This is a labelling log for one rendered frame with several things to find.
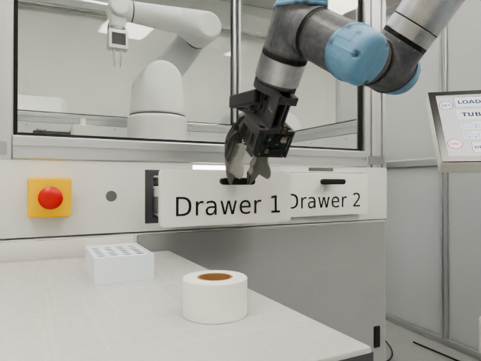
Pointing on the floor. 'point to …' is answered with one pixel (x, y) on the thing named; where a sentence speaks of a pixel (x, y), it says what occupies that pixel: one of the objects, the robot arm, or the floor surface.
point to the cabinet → (268, 265)
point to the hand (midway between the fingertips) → (240, 175)
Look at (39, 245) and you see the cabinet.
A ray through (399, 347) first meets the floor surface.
